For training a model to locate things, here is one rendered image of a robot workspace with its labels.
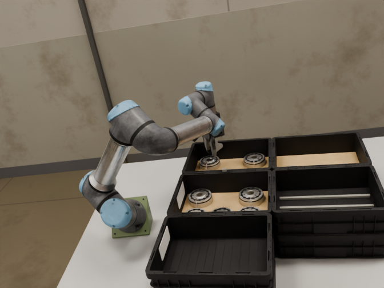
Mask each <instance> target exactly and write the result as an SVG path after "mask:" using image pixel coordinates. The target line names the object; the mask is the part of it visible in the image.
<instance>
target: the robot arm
mask: <svg viewBox="0 0 384 288"><path fill-rule="evenodd" d="M195 88H196V91H195V92H193V93H191V94H189V95H187V96H185V97H183V98H182V99H181V100H179V102H178V110H179V111H180V113H181V114H183V115H191V116H192V117H194V118H195V119H193V120H191V121H188V122H185V123H183V124H180V125H177V126H174V127H172V128H170V127H163V128H162V127H160V126H159V125H157V124H156V123H155V122H154V121H153V120H152V119H151V118H150V117H149V116H148V115H147V114H146V113H145V112H144V111H143V110H142V109H141V108H140V106H139V105H137V104H136V103H135V102H134V101H132V100H126V101H123V102H121V103H119V104H117V105H116V106H115V107H114V108H113V109H112V110H111V111H110V112H109V114H108V116H107V120H108V121H109V122H110V123H111V126H110V129H109V135H110V139H109V141H108V144H107V146H106V148H105V150H104V153H103V155H102V158H101V160H100V162H99V164H98V167H97V169H96V170H93V171H90V172H89V173H87V174H86V175H85V176H84V178H82V180H81V182H80V184H79V190H80V192H81V193H82V195H83V196H84V197H85V198H86V199H87V200H88V201H89V202H90V203H91V205H92V206H93V207H94V208H95V209H96V211H97V212H99V213H100V215H101V219H102V221H103V222H104V223H105V224H106V225H107V226H109V227H111V228H114V229H119V230H120V231H122V232H125V233H133V232H136V231H138V230H139V229H140V228H141V227H142V226H143V225H144V223H145V221H146V210H145V208H144V206H143V204H141V203H140V202H139V201H136V200H134V199H124V198H123V196H121V195H120V193H119V192H117V191H116V189H115V187H116V184H117V180H116V176H117V174H118V172H119V170H120V168H121V166H122V164H123V162H124V160H125V158H126V156H127V154H128V152H129V150H130V148H131V147H132V146H133V147H134V148H136V149H137V150H138V151H140V152H142V153H145V154H149V155H165V154H169V153H172V152H174V151H176V149H177V148H178V146H180V145H182V144H185V143H187V142H189V141H194V142H195V141H196V140H197V139H198V138H199V137H201V136H202V138H203V142H204V144H205V148H206V150H207V152H208V153H210V148H209V147H211V151H212V155H213V156H214V157H216V156H217V151H218V150H220V149H221V148H223V144H221V143H218V141H217V139H215V138H218V137H221V136H223V135H225V133H224V128H225V123H224V122H223V121H222V120H221V118H220V113H218V112H217V111H216V108H215V101H214V94H213V87H212V84H211V83H210V82H207V81H204V82H200V83H197V84H196V86H195Z"/></svg>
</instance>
